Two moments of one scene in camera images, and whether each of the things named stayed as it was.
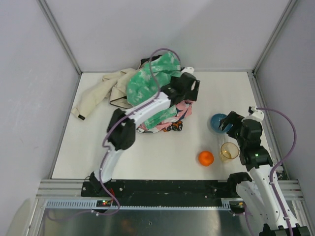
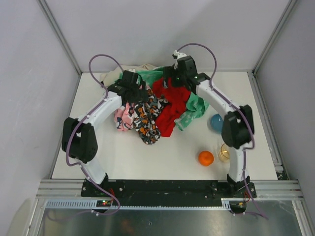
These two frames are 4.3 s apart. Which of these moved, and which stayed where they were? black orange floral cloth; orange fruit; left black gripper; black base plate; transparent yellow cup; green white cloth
Moved: green white cloth; black orange floral cloth; left black gripper
Stayed: orange fruit; black base plate; transparent yellow cup
